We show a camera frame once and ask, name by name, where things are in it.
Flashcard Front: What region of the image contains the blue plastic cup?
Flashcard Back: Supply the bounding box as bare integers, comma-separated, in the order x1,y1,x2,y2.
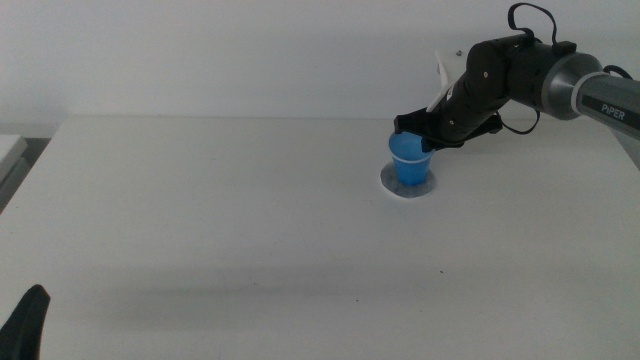
388,130,436,188

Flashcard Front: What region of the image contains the round grey cup mat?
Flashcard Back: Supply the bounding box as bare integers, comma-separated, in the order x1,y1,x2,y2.
379,160,438,200

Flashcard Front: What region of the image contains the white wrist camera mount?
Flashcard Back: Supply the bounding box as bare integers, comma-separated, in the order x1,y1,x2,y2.
425,49,469,114

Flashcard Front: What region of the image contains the black cable loop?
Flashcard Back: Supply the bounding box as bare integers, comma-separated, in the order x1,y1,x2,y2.
506,2,578,56
498,106,542,137

